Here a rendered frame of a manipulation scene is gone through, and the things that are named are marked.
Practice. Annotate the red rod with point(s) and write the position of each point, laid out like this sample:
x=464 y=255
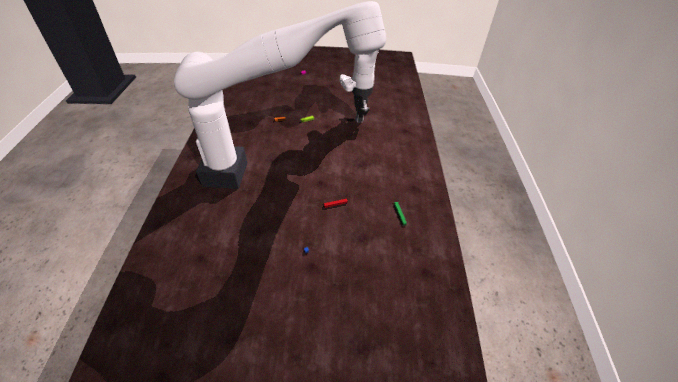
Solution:
x=335 y=203

